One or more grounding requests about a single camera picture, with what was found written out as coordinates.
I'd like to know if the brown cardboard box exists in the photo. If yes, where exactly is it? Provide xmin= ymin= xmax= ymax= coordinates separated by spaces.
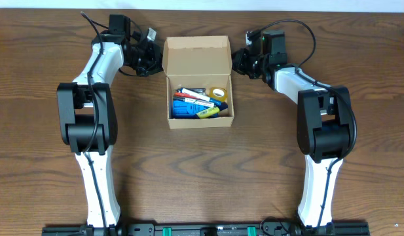
xmin=162 ymin=35 xmax=234 ymax=129

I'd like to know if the yellow tape roll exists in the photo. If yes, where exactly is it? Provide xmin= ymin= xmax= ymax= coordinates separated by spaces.
xmin=209 ymin=87 xmax=227 ymax=102

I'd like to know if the blue whiteboard marker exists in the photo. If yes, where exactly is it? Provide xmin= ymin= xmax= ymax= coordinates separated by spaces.
xmin=173 ymin=96 xmax=228 ymax=111

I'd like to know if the black whiteboard marker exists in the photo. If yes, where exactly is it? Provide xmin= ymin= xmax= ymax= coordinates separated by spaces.
xmin=177 ymin=88 xmax=222 ymax=106

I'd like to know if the yellow highlighter pen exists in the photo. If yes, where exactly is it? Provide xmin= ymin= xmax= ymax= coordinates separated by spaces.
xmin=194 ymin=107 xmax=220 ymax=119

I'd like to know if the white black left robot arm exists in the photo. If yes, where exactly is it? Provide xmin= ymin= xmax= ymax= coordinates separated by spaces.
xmin=56 ymin=14 xmax=162 ymax=235

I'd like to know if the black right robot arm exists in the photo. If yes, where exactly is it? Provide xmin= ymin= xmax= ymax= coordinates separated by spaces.
xmin=232 ymin=30 xmax=358 ymax=229

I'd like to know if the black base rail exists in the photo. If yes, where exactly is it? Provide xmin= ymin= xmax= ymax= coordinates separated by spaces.
xmin=41 ymin=220 xmax=371 ymax=236

